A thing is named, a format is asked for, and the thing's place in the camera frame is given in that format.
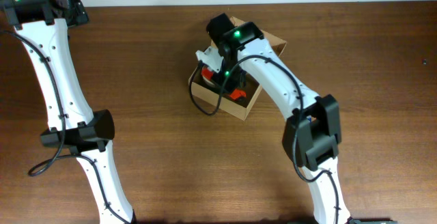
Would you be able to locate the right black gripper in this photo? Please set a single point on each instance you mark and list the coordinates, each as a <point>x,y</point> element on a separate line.
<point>231,85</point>

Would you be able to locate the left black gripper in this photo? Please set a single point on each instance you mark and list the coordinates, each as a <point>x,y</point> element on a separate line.
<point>79,14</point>

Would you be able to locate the orange utility knife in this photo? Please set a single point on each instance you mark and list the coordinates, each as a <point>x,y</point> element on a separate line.
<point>233,93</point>

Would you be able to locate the brown cardboard box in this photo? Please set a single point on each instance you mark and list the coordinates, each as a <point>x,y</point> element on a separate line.
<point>197,87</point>

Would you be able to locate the white masking tape roll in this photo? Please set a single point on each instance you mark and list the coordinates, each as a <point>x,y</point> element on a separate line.
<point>209,82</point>

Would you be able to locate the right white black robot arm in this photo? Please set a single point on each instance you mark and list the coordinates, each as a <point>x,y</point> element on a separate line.
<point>312,124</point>

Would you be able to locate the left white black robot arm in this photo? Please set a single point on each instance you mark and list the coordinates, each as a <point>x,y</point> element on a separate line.
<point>74,129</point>

